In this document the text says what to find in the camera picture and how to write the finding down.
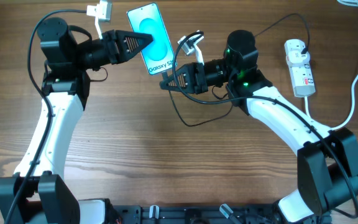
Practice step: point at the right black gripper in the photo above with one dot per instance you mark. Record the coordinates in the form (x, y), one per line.
(199, 78)

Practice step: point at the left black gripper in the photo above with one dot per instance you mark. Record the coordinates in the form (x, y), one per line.
(110, 38)

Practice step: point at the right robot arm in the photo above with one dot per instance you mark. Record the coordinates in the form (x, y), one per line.
(327, 159)

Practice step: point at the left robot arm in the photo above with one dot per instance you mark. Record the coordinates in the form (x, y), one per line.
(37, 192)

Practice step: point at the white charger plug adapter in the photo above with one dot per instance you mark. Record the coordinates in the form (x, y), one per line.
(296, 58)

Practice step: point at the white power strip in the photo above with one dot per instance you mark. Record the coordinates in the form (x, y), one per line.
(301, 77)

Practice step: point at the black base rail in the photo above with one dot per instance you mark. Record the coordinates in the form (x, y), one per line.
(253, 213)

